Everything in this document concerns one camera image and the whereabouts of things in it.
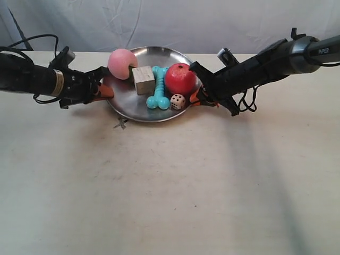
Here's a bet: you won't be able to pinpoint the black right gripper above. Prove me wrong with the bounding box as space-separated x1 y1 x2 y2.
189 58 262 116

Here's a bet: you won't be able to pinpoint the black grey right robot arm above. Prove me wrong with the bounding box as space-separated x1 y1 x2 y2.
189 28 339 116

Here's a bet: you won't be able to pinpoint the round silver metal plate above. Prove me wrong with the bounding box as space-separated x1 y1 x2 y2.
103 46 193 123

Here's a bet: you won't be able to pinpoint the red apple toy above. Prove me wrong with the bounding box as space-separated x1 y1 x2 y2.
165 63 196 96

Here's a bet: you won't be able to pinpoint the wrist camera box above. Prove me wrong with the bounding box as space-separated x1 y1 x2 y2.
49 46 75 70
217 48 239 67

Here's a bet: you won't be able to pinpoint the turquoise bone toy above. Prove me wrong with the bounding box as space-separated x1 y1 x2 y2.
146 66 170 110

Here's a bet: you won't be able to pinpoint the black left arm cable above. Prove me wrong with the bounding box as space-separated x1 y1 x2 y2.
0 33 61 104

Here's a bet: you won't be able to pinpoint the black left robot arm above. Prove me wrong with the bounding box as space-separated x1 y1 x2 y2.
1 47 114 109

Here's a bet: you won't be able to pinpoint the beige die black dots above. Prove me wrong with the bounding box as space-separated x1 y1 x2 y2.
170 94 186 110

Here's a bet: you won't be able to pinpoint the grey cross tape mark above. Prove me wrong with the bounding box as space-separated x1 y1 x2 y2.
113 118 129 130

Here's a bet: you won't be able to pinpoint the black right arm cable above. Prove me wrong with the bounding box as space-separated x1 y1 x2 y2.
237 86 258 114

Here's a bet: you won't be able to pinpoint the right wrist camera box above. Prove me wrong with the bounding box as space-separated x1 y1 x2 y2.
217 48 239 67

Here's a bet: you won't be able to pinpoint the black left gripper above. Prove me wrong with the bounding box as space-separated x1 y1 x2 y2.
59 66 114 108

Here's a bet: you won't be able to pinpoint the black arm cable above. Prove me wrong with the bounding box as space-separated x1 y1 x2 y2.
237 86 258 114
0 33 61 104

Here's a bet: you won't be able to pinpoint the pink peach toy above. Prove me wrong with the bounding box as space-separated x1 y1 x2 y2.
107 48 138 80

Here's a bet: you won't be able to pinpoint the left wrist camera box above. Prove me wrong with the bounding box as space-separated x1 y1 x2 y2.
49 46 75 70

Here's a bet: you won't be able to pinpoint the grey wooden cube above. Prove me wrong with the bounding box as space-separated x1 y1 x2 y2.
132 66 155 95

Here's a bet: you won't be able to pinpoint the white wrinkled backdrop cloth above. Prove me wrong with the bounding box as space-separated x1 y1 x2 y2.
1 1 339 54

